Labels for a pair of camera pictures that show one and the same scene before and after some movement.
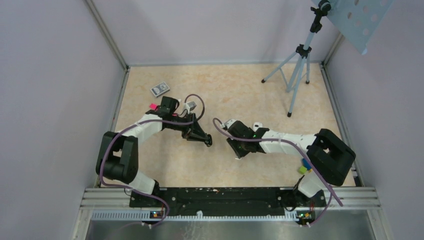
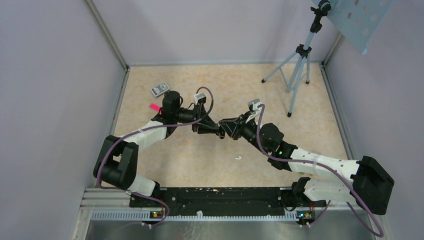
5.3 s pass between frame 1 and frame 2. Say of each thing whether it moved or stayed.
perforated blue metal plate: stayed
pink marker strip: stayed
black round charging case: moved
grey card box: stayed
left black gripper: moved
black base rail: stayed
